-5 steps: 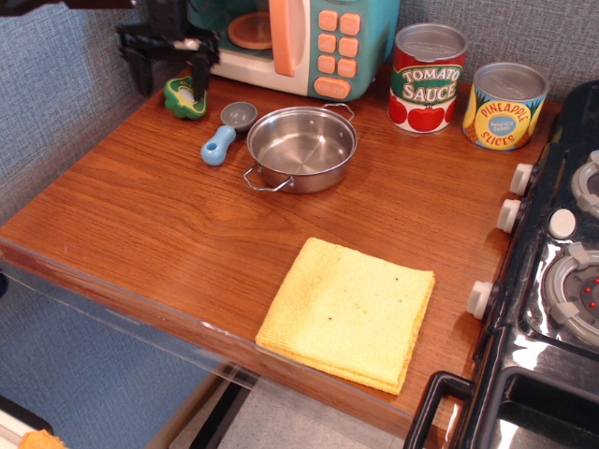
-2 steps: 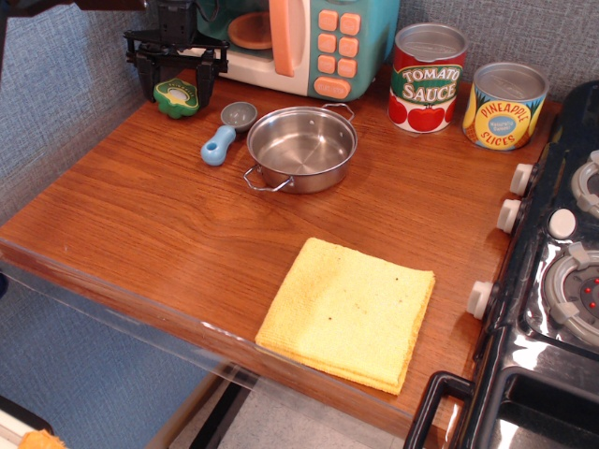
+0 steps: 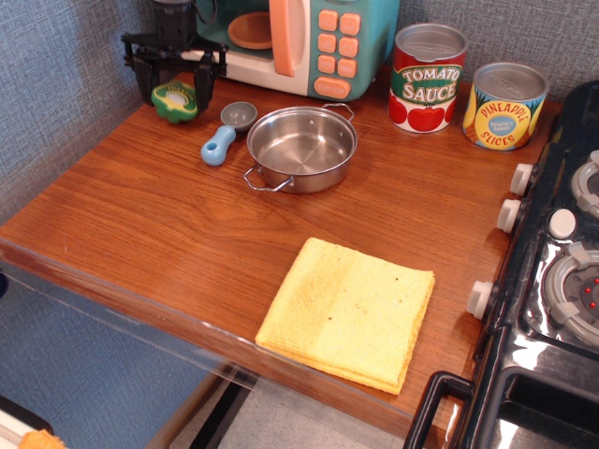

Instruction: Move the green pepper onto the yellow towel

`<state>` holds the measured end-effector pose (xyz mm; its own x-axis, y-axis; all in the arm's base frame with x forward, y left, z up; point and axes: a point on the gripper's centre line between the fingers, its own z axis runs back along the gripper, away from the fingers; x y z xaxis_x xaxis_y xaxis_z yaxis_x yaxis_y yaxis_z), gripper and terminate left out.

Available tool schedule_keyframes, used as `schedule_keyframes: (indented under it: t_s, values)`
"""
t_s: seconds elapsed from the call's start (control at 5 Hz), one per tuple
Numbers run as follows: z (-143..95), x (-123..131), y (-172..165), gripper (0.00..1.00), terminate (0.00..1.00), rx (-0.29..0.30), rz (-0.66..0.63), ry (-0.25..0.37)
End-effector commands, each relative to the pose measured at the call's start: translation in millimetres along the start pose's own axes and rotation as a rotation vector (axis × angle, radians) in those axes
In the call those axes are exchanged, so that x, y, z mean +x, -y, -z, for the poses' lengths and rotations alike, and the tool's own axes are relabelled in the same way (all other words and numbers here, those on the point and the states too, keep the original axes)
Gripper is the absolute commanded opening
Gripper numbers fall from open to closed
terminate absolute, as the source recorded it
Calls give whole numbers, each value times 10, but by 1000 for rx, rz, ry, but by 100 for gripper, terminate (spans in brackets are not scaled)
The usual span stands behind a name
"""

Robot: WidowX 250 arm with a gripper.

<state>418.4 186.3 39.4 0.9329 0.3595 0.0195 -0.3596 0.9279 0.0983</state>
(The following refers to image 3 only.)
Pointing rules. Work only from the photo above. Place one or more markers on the green toy pepper half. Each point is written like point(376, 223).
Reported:
point(175, 101)

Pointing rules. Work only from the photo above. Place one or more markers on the blue grey measuring scoop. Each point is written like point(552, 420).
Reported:
point(236, 118)

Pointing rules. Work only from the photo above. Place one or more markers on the yellow folded towel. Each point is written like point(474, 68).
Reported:
point(348, 314)

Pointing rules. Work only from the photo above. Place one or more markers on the stainless steel pan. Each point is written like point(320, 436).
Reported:
point(301, 150)

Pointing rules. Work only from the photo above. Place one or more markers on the tomato sauce can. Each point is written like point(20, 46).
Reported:
point(427, 70)

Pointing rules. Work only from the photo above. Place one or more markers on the orange toy plate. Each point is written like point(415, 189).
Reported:
point(251, 31)

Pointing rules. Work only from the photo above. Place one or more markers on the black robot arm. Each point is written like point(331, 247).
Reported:
point(175, 22)

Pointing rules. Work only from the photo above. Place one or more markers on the pineapple slices can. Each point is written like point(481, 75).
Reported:
point(504, 105)

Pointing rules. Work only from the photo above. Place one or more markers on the black toy stove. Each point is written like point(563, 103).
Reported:
point(536, 359)

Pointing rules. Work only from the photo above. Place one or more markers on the orange cloth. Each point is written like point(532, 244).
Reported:
point(41, 439)

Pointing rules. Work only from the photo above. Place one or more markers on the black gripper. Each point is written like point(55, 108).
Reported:
point(146, 56)

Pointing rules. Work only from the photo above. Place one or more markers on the teal toy microwave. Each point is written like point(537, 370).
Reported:
point(322, 49)

